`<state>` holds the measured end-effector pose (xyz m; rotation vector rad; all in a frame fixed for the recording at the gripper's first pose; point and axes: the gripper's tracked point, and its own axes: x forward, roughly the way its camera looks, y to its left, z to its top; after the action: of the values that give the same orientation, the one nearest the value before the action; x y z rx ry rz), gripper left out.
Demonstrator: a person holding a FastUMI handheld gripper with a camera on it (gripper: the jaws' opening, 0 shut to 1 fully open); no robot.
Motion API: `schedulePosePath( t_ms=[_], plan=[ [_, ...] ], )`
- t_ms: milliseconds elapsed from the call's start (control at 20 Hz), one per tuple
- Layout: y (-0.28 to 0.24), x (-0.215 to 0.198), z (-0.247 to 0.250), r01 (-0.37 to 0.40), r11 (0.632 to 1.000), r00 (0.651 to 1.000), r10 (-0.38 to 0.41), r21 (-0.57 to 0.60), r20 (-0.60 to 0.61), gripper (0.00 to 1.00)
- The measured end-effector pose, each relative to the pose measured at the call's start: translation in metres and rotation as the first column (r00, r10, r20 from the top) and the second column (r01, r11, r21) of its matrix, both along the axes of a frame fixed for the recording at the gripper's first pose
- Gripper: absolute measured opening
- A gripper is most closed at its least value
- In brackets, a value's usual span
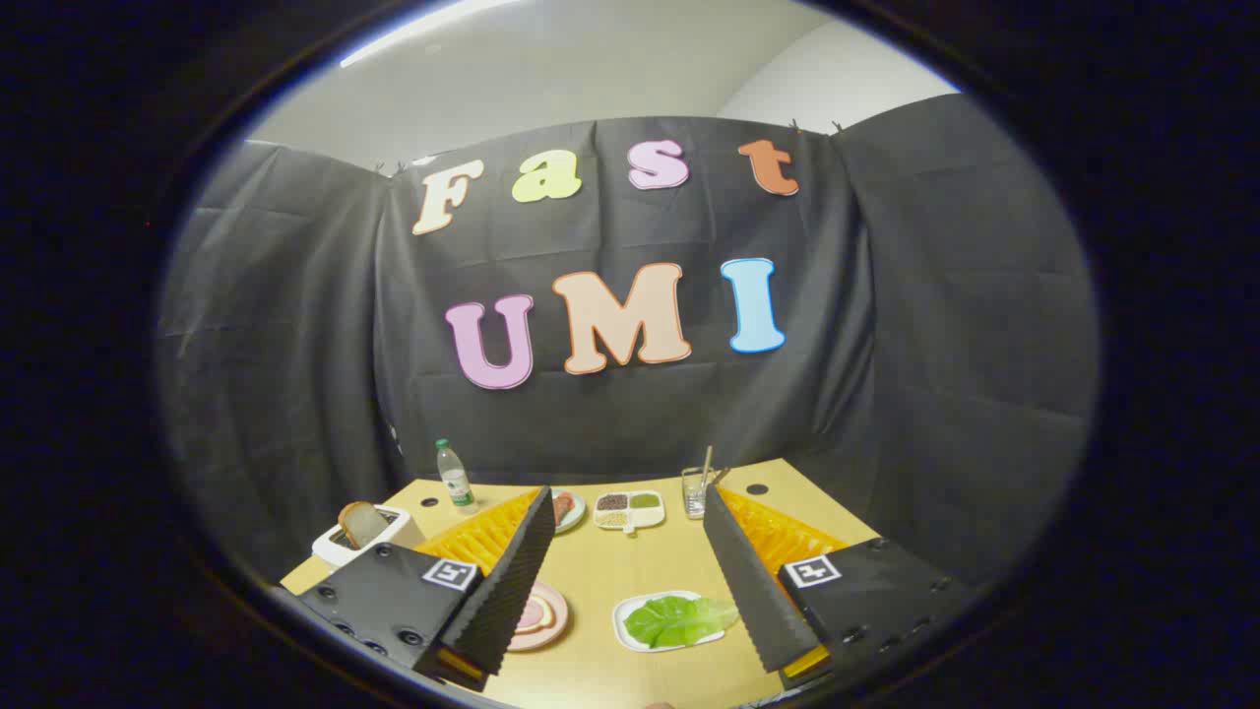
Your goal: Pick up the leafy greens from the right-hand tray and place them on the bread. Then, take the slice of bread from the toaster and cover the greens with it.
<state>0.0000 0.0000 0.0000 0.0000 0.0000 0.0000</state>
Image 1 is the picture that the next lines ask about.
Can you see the pink ham slice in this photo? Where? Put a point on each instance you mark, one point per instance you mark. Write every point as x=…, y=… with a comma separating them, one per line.
x=532, y=618

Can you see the pink round plate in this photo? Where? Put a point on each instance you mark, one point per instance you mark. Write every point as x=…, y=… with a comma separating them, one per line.
x=557, y=615

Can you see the white square plate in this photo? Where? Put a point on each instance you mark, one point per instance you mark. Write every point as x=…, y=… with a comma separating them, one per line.
x=619, y=620

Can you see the light wooden utensil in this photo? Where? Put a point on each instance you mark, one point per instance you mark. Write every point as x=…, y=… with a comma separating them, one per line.
x=706, y=461

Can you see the white bread slice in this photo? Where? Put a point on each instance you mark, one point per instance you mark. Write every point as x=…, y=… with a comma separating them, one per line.
x=543, y=603

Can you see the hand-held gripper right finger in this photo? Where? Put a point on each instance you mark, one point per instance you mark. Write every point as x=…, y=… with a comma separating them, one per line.
x=748, y=581

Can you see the clear plastic water bottle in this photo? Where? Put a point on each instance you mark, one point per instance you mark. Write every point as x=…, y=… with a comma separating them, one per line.
x=455, y=483

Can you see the white divided bean tray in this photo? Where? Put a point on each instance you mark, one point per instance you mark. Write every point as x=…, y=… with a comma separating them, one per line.
x=630, y=517

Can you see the light blue oval plate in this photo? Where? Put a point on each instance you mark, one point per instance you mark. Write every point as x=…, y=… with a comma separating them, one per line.
x=580, y=512

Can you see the clear utensil holder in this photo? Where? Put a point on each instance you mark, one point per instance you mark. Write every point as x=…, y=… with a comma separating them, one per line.
x=695, y=497

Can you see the green lettuce leaf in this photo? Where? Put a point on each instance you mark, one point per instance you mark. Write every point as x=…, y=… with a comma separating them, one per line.
x=679, y=620

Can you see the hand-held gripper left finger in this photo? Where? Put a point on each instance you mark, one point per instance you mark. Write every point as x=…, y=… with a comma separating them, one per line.
x=512, y=591

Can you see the white toaster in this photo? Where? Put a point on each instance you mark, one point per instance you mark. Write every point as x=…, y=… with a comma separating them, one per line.
x=406, y=527

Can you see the toasted bread slice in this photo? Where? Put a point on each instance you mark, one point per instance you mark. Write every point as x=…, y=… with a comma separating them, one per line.
x=362, y=524

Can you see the brown meat piece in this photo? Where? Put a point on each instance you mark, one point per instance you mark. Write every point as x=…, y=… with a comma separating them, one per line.
x=563, y=507

